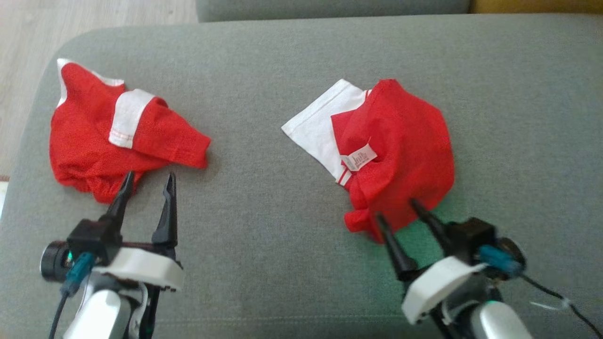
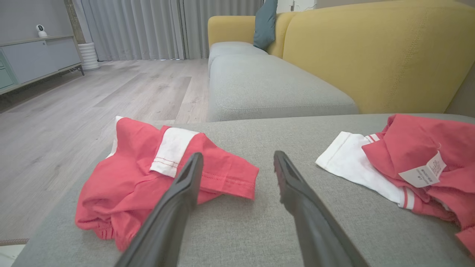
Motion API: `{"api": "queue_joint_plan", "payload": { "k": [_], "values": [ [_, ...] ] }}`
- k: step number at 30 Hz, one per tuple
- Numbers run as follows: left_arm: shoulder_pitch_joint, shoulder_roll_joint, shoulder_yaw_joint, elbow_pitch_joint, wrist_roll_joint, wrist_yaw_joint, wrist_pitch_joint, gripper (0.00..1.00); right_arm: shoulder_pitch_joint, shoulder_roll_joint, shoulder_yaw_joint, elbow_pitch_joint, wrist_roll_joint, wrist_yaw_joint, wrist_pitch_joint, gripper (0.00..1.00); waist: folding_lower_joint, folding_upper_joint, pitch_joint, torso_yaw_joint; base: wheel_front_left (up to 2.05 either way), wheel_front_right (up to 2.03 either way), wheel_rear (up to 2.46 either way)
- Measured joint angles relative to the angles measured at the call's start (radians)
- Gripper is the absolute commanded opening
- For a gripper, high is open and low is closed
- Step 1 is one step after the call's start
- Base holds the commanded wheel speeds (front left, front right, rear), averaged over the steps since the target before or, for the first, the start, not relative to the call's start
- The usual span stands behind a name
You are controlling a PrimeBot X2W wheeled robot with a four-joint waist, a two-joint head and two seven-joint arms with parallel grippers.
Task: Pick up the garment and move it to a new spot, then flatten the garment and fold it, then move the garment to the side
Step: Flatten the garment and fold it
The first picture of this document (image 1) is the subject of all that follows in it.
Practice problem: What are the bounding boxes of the white cable tag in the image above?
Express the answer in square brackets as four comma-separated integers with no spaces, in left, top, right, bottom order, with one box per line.
[530,299,571,312]

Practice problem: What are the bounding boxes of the yellow cushion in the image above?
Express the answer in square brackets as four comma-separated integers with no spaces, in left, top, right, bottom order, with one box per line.
[470,0,603,15]

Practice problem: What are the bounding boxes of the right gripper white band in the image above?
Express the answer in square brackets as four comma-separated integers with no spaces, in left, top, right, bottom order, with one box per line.
[375,199,489,325]

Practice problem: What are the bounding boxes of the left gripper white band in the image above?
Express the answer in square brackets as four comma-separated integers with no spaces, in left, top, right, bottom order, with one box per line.
[93,171,185,292]

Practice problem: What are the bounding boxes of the red basketball jersey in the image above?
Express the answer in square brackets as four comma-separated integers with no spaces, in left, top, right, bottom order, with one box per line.
[281,78,456,244]

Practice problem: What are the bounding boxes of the grey sofa seat cushion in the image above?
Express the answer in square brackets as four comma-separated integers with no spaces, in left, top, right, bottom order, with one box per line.
[0,13,603,339]

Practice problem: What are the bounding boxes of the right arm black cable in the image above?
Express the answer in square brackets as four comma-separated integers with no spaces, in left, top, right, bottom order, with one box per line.
[518,274,603,338]

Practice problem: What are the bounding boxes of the grey sofa back cushion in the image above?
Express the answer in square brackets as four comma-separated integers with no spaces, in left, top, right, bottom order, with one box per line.
[196,0,472,23]

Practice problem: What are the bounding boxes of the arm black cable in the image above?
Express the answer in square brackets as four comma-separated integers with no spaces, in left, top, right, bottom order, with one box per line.
[49,252,96,339]
[518,274,603,338]

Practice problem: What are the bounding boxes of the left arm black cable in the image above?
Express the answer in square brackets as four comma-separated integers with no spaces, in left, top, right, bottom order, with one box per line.
[49,252,96,339]

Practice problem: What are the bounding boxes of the red shorts with white stripe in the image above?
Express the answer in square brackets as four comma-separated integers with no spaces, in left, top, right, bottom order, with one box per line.
[49,58,212,204]

